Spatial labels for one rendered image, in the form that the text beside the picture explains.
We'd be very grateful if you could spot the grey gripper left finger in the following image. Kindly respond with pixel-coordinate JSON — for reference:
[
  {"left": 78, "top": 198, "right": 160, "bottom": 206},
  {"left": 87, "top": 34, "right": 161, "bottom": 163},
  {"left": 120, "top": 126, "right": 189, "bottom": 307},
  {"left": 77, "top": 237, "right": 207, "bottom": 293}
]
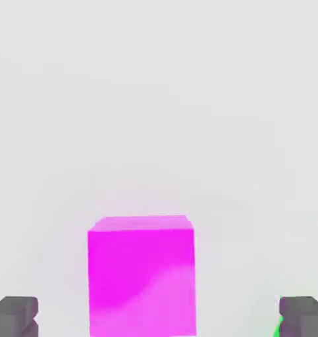
[{"left": 0, "top": 296, "right": 40, "bottom": 337}]

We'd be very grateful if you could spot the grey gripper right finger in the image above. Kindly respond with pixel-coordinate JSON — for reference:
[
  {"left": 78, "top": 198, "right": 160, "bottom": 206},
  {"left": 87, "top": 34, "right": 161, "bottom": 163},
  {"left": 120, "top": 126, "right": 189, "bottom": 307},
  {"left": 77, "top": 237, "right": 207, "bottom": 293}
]
[{"left": 278, "top": 296, "right": 318, "bottom": 337}]

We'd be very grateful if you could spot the small green cube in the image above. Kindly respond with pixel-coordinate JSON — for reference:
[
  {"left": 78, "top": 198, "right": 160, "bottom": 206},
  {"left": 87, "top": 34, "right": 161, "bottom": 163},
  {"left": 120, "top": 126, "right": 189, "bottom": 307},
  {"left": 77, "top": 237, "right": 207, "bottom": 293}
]
[{"left": 273, "top": 295, "right": 284, "bottom": 337}]

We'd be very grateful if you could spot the small magenta cube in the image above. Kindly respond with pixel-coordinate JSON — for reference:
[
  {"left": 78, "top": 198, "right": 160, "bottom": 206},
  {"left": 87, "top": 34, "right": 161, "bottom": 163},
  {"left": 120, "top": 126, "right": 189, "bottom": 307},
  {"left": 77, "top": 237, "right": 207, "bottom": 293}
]
[{"left": 87, "top": 214, "right": 197, "bottom": 337}]

